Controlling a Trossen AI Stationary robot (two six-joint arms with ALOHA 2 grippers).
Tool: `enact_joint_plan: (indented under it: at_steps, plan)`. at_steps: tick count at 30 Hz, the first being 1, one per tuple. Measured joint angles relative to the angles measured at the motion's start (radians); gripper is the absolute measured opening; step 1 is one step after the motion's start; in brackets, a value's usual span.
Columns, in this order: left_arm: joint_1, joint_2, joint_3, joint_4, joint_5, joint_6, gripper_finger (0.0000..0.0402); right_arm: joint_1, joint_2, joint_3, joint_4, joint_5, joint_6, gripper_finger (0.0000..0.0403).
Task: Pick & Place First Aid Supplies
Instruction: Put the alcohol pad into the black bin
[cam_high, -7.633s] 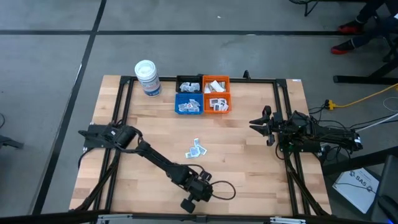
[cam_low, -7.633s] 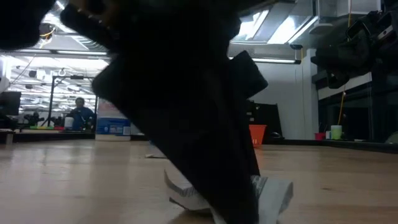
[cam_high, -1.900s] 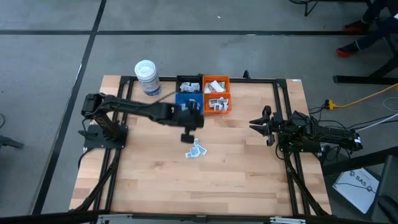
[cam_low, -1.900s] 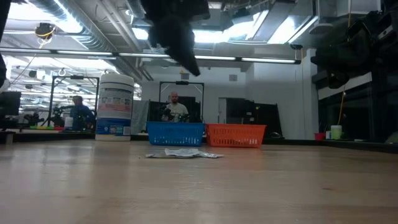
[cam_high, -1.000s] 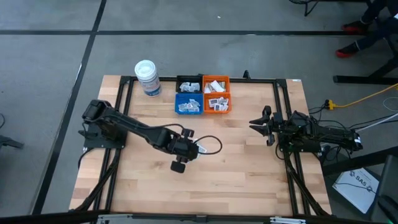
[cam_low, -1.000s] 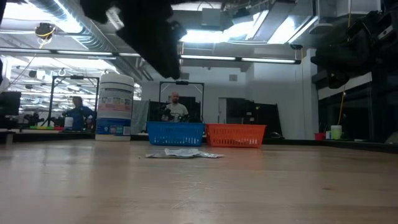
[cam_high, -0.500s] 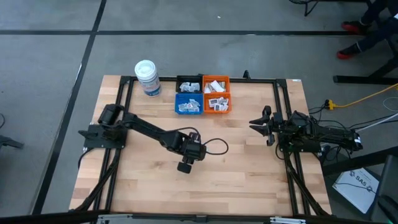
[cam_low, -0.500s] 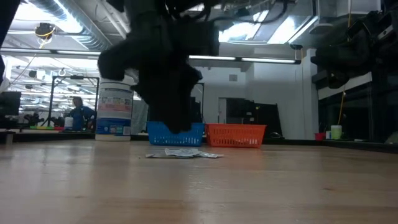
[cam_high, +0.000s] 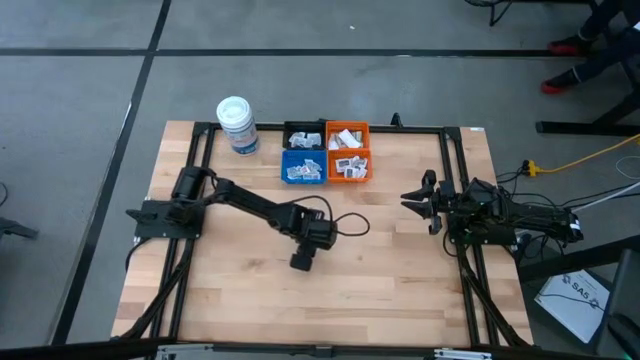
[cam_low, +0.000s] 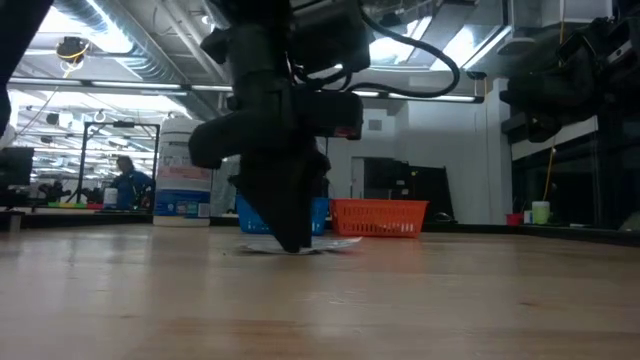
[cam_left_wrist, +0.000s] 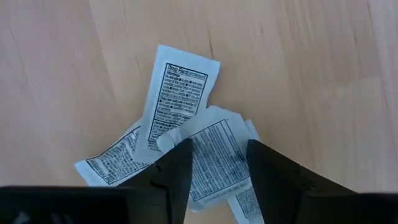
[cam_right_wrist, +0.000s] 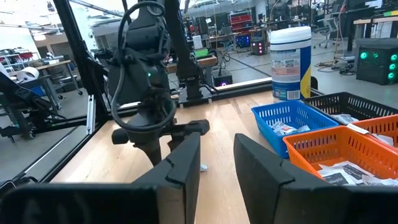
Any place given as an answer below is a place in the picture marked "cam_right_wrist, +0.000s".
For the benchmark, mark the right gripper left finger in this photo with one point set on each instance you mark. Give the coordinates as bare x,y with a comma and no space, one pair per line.
180,180

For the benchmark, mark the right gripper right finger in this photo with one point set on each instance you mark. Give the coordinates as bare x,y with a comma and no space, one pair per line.
258,177

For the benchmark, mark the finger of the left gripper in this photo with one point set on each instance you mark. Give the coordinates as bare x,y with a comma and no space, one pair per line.
175,143
153,154

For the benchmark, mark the white packet with black square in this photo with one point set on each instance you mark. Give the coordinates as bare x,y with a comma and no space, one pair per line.
354,170
337,179

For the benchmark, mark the white square wipe packet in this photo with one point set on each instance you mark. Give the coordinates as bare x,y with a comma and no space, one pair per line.
379,181
203,168

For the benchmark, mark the black background robot arm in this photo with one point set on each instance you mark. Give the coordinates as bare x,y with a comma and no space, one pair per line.
102,54

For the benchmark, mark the blue plastic basket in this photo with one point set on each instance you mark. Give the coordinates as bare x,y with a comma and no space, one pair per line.
273,146

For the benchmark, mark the green box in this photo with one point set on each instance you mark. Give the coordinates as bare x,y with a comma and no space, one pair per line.
201,53

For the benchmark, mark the orange plastic basket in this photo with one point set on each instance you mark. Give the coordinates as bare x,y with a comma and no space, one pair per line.
377,126
326,146

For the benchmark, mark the black box coloured light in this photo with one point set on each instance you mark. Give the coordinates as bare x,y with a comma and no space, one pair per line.
222,80

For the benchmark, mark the wooden grey-legged table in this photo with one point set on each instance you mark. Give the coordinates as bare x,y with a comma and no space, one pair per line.
53,65

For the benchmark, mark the black plastic basket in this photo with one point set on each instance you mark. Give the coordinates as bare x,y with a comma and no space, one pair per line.
351,105

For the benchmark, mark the white paper roll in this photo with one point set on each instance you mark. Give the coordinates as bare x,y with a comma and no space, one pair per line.
29,74

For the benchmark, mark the red bin shelf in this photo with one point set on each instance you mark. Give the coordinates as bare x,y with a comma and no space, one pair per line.
241,21

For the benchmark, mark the white wipes canister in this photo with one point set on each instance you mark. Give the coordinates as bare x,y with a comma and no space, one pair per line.
289,62

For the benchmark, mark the blue lit box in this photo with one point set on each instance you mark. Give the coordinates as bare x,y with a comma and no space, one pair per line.
258,47

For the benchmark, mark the grey office chair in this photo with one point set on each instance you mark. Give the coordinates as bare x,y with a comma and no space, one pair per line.
326,28

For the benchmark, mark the black computer green lights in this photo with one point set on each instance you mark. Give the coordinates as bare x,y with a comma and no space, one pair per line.
377,62

